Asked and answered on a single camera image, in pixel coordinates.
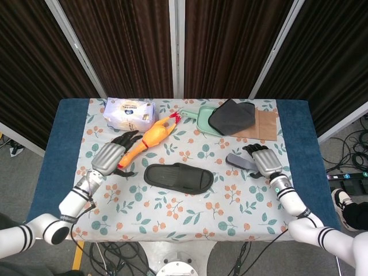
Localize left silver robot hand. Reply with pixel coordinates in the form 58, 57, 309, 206
91, 130, 144, 178

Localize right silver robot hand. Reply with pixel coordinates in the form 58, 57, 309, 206
242, 144, 283, 179

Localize grey brush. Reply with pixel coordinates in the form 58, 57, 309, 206
225, 153, 256, 171

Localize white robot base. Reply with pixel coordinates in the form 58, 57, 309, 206
137, 240, 219, 276

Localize brown paper bag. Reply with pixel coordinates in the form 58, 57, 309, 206
229, 108, 279, 141

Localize blue table cover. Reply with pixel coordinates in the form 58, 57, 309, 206
27, 98, 342, 235

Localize pale purple paper package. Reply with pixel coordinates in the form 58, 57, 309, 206
102, 97, 158, 133

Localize yellow rubber chicken toy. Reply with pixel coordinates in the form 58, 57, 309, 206
117, 112, 183, 169

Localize dark grey folded cloth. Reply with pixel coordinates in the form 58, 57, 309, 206
208, 98, 256, 136

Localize black rubber slipper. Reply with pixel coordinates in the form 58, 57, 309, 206
143, 162, 215, 196

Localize mint green dustpan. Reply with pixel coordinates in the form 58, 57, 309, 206
180, 105, 228, 136

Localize white sneaker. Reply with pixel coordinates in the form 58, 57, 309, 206
330, 189, 360, 231

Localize floral printed tablecloth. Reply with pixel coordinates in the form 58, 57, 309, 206
65, 98, 302, 242

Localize yellow floor tape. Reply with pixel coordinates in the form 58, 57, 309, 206
71, 240, 85, 271

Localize black trouser leg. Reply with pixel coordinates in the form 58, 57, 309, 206
342, 201, 368, 231

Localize black floor cable bundle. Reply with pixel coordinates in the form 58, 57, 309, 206
321, 114, 368, 173

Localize black cables under table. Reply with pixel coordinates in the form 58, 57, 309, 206
89, 241, 156, 276

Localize brown screen panel white frame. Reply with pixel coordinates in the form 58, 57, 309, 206
44, 0, 185, 100
248, 0, 368, 144
172, 0, 305, 100
0, 0, 107, 158

